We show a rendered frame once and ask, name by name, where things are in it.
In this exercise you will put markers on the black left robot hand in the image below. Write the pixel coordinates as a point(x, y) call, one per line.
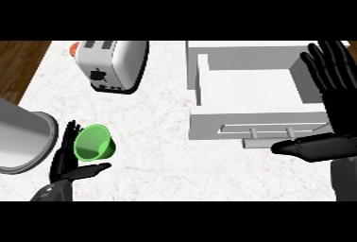
point(62, 159)

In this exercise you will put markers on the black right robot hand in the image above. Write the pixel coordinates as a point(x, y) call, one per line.
point(335, 104)

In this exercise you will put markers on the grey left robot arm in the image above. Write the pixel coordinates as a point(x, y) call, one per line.
point(55, 191)

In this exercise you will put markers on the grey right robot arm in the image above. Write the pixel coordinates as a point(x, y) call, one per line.
point(344, 179)

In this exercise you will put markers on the green cup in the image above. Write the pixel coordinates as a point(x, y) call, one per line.
point(95, 143)

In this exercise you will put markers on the white open drawer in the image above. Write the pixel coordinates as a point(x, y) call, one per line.
point(253, 85)

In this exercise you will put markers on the grey metal pot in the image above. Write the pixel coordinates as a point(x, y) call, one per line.
point(23, 140)

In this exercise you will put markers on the white cabinet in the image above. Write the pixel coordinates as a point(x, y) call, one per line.
point(247, 53)

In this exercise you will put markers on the white toaster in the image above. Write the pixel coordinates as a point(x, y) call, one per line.
point(113, 64)

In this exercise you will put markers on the orange round object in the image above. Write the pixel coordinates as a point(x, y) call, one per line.
point(74, 49)

